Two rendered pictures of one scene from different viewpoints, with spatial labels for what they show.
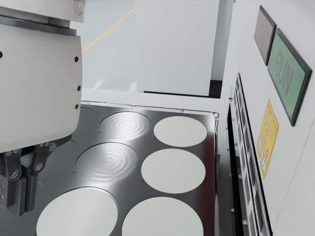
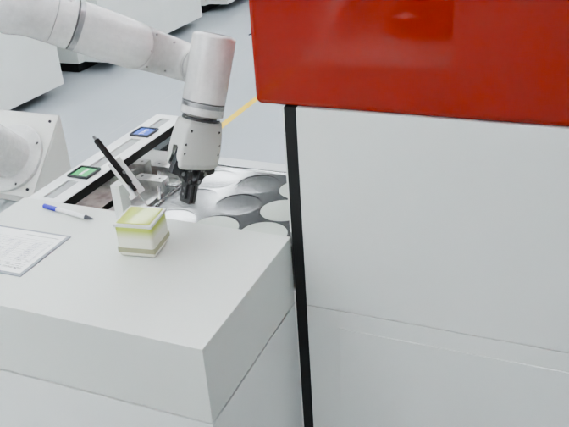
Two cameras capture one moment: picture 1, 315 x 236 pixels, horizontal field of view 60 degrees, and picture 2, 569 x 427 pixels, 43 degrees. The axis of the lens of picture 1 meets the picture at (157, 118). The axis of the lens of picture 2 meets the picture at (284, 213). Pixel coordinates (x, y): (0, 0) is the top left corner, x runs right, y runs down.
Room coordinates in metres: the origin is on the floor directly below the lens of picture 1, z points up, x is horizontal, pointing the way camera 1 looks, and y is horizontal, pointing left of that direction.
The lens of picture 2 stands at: (-1.04, -0.37, 1.62)
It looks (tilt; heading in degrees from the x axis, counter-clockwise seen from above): 27 degrees down; 14
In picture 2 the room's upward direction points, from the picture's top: 4 degrees counter-clockwise
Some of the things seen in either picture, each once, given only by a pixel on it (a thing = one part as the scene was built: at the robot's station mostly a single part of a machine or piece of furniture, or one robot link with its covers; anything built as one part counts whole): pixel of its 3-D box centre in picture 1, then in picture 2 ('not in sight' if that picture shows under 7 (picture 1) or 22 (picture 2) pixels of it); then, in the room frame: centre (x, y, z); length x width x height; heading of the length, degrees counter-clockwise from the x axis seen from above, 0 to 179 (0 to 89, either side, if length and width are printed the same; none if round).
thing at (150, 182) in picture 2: not in sight; (151, 181); (0.44, 0.33, 0.89); 0.08 x 0.03 x 0.03; 80
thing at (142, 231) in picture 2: not in sight; (142, 231); (0.02, 0.17, 1.00); 0.07 x 0.07 x 0.07; 89
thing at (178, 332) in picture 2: not in sight; (102, 291); (-0.02, 0.24, 0.89); 0.62 x 0.35 x 0.14; 80
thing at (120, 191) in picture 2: not in sight; (127, 191); (0.12, 0.23, 1.03); 0.06 x 0.04 x 0.13; 80
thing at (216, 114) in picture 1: (133, 107); (269, 173); (0.52, 0.05, 0.90); 0.37 x 0.01 x 0.01; 80
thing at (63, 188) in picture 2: not in sight; (119, 178); (0.46, 0.43, 0.89); 0.55 x 0.09 x 0.14; 170
